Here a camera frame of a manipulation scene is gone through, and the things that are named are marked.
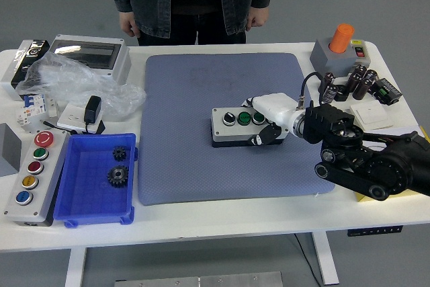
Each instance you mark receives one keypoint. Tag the person's right hand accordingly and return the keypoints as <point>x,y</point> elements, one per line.
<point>127,23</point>

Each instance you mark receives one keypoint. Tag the person's left hand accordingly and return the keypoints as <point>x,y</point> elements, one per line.
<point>257,19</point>

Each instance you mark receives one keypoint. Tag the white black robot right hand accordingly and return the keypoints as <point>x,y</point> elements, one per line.
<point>273,105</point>

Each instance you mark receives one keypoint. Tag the grey four-button control box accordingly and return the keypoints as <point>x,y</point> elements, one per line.
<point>221,132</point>

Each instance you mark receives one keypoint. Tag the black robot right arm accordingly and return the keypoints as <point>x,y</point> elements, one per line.
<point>386,166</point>

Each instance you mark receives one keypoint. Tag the grey five-button control box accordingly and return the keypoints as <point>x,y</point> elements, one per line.
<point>33,179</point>

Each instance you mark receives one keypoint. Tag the grey distribution box clear lid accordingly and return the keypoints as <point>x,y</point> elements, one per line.
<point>84,53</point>

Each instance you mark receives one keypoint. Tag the black cylindrical capacitor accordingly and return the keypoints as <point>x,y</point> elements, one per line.
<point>352,82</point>
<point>331,94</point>
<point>328,80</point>
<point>362,88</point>
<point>371,74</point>
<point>359,69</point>

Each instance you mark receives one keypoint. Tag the grey block base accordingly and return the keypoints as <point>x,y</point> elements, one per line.
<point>326,60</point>

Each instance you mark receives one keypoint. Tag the clear plastic bag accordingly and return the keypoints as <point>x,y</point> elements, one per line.
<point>84,82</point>

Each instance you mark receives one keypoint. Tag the orange cylinder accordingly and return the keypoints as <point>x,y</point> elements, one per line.
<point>341,38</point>

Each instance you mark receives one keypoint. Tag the black power adapter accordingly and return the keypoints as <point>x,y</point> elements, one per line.
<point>92,109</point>

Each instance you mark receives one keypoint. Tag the grey-blue mat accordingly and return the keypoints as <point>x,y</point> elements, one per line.
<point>181,152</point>

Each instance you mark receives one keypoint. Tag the black green terminal module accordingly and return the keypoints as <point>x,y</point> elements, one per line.
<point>386,90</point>

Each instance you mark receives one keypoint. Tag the white box glossy black panel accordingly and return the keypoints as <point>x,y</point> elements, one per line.
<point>13,62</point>

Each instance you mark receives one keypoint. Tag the white blue circuit breaker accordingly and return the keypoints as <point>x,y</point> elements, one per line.
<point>32,109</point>

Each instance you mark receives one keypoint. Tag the white yellow carton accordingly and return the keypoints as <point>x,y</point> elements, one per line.
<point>364,198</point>

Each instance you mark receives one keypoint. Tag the small black gear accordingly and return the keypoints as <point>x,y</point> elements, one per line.
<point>119,153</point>

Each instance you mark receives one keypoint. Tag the large black gear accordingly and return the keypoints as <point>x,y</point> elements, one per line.
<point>113,179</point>

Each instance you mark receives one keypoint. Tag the white table leg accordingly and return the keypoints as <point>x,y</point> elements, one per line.
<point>326,256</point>
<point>75,267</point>

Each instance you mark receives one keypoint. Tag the black table control panel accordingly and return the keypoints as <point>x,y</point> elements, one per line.
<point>374,230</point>

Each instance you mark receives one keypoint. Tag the grey metal box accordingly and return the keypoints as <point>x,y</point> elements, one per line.
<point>8,149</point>

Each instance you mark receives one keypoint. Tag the blue plastic bin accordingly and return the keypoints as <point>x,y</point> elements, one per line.
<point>87,199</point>

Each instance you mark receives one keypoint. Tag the grey metal floor plate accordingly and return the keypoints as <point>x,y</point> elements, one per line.
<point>201,281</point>

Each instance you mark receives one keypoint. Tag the cream wall switch plate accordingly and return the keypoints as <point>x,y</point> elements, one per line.
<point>373,114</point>

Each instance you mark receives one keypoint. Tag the white red-black switch box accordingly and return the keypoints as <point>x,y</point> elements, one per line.
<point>359,50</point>

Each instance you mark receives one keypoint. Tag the white wall socket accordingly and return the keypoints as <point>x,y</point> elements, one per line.
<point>70,115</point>

